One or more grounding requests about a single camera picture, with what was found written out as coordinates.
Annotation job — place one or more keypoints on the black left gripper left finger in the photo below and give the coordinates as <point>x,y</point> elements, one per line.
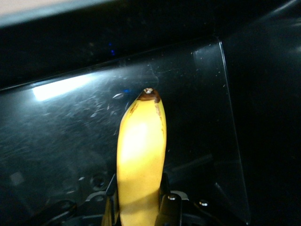
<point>111,207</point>

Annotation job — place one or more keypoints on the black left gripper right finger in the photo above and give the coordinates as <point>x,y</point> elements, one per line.
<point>169,209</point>

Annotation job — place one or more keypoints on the yellow banana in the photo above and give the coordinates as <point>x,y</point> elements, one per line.
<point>141,146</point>

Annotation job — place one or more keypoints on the black plastic box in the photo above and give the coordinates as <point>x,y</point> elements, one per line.
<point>58,131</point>

